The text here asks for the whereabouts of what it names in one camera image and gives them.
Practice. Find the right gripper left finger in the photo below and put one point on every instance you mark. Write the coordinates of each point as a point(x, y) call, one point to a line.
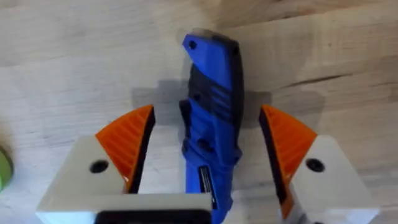
point(124, 146)

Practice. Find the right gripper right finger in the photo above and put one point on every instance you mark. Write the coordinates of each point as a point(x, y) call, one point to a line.
point(295, 149)

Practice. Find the blue electric screwdriver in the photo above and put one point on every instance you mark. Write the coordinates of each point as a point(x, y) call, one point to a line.
point(214, 124)

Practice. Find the green disc with holes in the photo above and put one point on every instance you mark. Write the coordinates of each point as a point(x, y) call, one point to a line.
point(4, 169)

